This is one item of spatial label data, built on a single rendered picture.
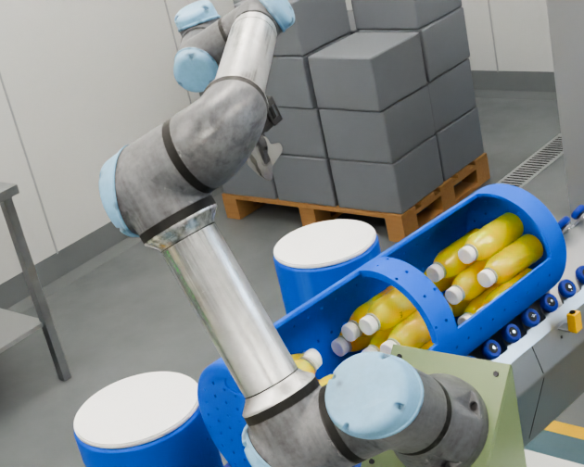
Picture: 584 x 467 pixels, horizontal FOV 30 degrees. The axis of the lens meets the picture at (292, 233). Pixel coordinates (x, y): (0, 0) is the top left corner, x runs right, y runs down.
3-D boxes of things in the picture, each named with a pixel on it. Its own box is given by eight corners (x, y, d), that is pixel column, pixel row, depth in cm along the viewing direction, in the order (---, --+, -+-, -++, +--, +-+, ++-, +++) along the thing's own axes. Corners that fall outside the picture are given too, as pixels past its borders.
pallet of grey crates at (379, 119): (490, 178, 579) (458, -47, 533) (405, 243, 527) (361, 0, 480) (315, 162, 657) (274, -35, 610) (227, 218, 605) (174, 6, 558)
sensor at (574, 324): (583, 328, 252) (580, 309, 250) (576, 334, 250) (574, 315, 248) (554, 321, 257) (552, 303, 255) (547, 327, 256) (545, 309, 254)
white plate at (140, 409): (129, 363, 252) (131, 368, 252) (46, 432, 231) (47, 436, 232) (224, 379, 236) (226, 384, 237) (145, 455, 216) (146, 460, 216)
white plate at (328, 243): (387, 246, 280) (387, 251, 281) (361, 209, 306) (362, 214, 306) (282, 274, 278) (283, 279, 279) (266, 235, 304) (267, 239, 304)
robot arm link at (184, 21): (167, 26, 189) (174, 6, 196) (195, 80, 194) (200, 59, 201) (208, 10, 186) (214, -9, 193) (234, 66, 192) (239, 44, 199)
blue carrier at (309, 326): (565, 309, 255) (571, 202, 241) (306, 523, 204) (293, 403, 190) (466, 270, 273) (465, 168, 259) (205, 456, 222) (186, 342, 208)
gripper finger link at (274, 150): (296, 167, 209) (276, 127, 204) (275, 185, 206) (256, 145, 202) (285, 165, 211) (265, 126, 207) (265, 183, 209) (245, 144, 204)
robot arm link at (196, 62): (213, 33, 177) (221, 6, 186) (160, 69, 181) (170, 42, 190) (243, 70, 180) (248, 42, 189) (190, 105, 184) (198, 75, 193)
